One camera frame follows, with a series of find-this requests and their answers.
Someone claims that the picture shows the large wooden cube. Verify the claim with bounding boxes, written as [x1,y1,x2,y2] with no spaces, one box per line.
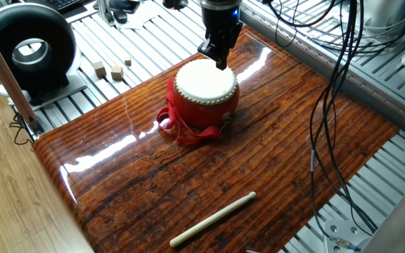
[91,60,108,79]

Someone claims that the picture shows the short aluminium post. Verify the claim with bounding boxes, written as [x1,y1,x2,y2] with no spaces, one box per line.
[96,0,115,27]

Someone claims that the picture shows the diagonal frame strut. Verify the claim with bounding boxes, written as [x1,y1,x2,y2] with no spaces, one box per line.
[0,15,45,136]

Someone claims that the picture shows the black smartphone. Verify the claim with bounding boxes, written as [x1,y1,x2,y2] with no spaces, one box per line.
[109,0,141,14]

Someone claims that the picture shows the silver pedestal with plate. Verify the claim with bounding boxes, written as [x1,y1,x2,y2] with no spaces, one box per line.
[362,0,405,39]

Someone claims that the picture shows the black computer mouse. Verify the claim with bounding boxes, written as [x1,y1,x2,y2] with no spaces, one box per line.
[112,9,129,25]

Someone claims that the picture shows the white paper sheet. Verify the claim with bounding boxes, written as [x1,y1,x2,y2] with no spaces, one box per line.
[117,1,170,31]

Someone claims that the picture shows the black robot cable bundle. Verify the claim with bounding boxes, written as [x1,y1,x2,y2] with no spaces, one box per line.
[265,0,381,252]

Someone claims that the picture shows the thin black floor cable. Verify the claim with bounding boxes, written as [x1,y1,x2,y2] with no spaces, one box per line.
[8,111,34,147]

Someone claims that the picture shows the small black device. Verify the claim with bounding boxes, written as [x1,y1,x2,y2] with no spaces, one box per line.
[162,0,189,11]

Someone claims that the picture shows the black keyboard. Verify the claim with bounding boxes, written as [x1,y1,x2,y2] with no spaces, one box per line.
[46,0,84,11]

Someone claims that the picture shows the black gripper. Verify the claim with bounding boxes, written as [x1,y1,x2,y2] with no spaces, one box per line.
[198,5,244,70]

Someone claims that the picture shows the pale wooden drumstick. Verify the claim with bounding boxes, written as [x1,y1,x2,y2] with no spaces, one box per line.
[169,191,257,248]

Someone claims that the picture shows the medium wooden cube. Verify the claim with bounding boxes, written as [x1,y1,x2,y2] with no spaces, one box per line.
[110,65,124,82]

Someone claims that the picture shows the red drum white skin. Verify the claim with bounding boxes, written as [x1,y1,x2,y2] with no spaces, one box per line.
[172,58,240,131]

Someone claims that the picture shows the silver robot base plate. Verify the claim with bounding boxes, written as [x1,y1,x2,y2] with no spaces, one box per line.
[323,219,372,253]

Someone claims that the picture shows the glossy wood grain board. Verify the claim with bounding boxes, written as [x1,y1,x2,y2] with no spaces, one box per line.
[32,24,399,253]

